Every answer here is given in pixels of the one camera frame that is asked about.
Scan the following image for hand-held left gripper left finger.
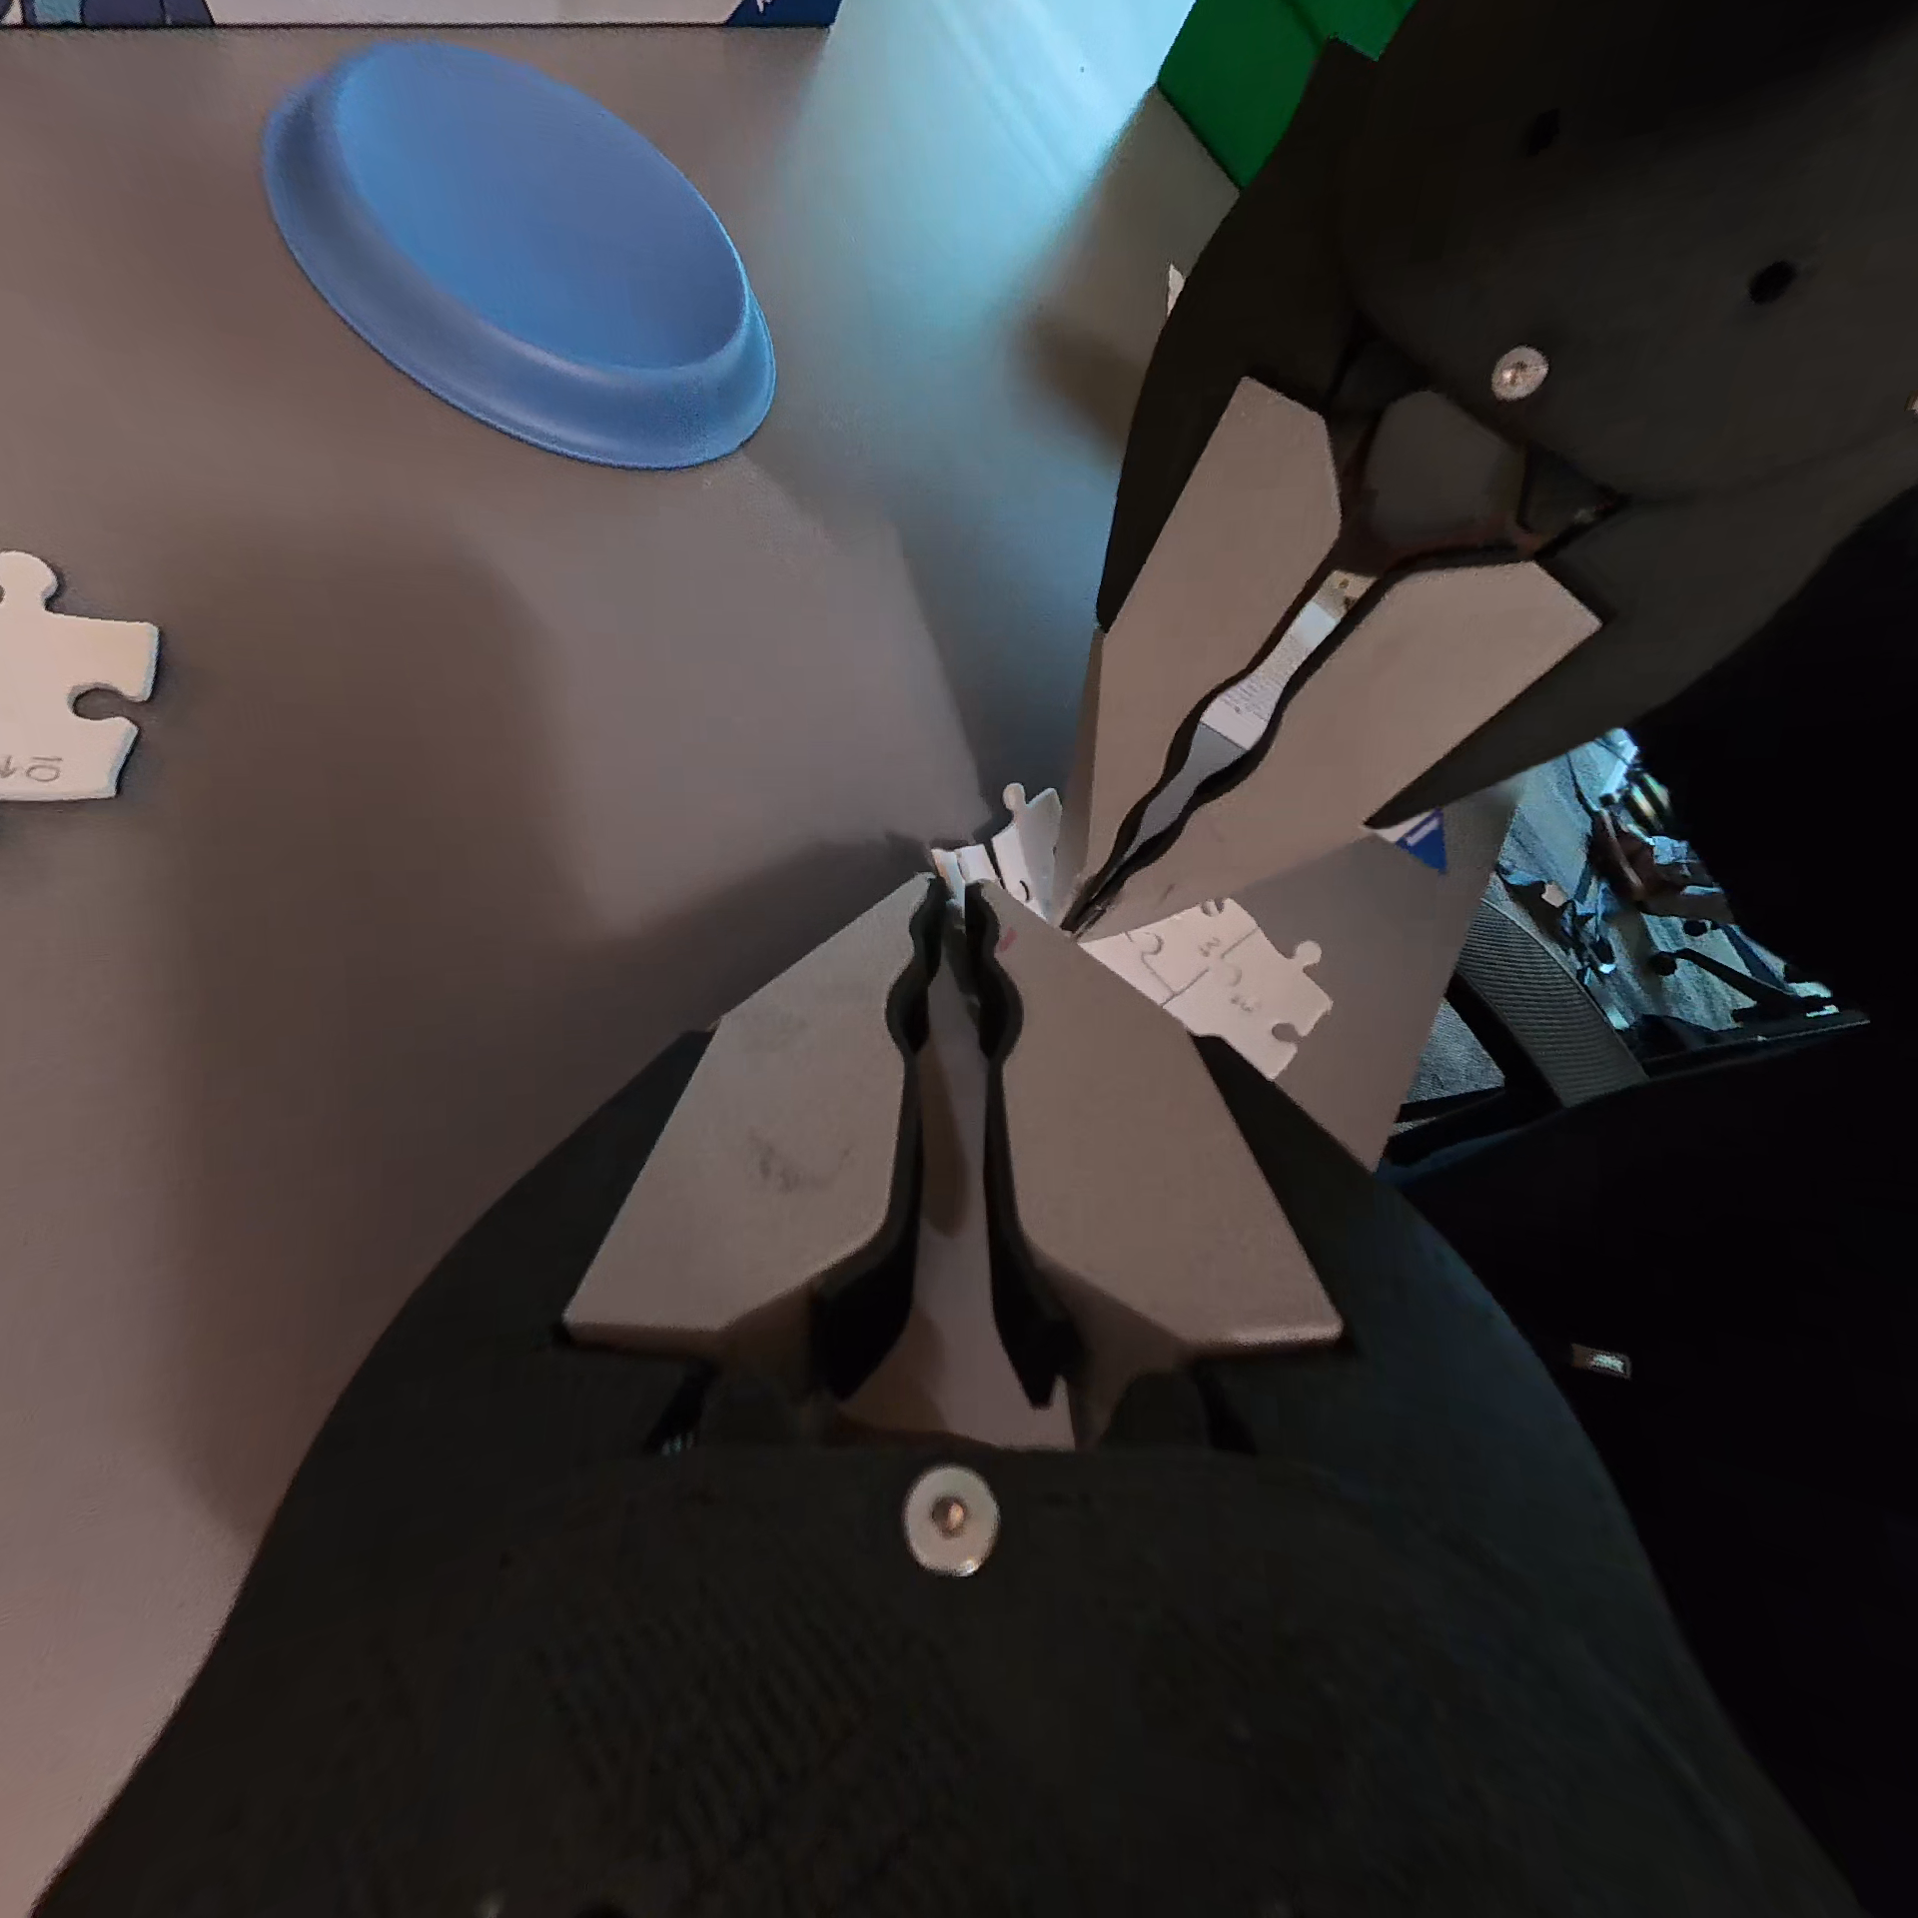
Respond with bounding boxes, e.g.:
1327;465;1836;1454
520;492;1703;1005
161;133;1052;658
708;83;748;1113
567;878;951;1406

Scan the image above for cartoon print puzzle box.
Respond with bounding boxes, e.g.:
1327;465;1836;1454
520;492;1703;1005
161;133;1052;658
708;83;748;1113
0;0;833;30

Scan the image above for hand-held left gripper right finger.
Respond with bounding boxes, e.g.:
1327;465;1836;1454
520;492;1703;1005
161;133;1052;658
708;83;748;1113
958;882;1345;1412

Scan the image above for green plastic bin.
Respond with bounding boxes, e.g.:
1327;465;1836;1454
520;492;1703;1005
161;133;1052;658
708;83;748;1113
1158;0;1424;190

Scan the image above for dark cloth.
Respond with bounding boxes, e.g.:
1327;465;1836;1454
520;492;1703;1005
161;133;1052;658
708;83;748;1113
1378;496;1918;1918

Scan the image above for white printed puzzle bag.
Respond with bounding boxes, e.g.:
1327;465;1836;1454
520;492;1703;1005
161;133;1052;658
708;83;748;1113
1199;585;1447;879

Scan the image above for assembled white puzzle pieces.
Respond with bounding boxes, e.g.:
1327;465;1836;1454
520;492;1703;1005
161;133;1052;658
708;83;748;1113
930;784;1336;1080

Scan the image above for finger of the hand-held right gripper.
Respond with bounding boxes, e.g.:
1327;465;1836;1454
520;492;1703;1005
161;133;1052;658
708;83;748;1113
1071;559;1604;934
1067;380;1342;908

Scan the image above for white puzzle piece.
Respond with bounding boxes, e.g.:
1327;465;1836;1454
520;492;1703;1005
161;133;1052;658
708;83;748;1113
0;550;161;805

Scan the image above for blue round plastic stand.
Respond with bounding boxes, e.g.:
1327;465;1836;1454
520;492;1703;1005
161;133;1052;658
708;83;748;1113
263;40;779;471

